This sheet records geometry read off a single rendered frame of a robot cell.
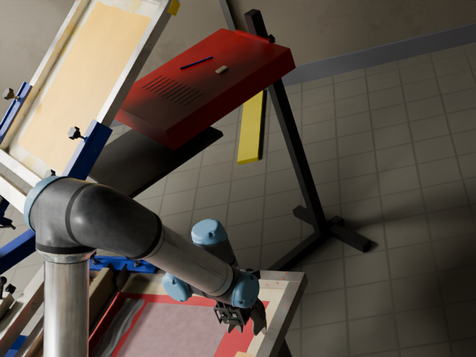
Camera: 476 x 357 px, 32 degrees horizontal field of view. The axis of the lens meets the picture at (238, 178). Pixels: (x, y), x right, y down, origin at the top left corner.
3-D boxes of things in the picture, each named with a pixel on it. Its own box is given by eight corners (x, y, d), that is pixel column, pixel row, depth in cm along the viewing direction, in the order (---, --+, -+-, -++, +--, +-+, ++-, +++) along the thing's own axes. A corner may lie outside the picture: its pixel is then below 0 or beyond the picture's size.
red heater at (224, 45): (229, 49, 363) (220, 24, 356) (297, 71, 328) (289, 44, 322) (115, 122, 340) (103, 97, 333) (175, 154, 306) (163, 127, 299)
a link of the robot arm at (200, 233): (180, 236, 190) (202, 212, 195) (196, 271, 196) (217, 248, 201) (207, 243, 185) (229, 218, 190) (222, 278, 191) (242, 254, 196)
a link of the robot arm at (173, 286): (191, 285, 178) (221, 251, 184) (153, 274, 184) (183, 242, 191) (202, 312, 182) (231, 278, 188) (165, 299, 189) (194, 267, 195)
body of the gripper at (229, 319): (219, 325, 203) (203, 290, 197) (231, 299, 209) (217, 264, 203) (247, 328, 200) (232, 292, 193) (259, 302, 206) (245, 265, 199)
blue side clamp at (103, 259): (166, 274, 261) (159, 258, 257) (160, 285, 258) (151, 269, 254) (89, 270, 275) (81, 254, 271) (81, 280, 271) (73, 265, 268)
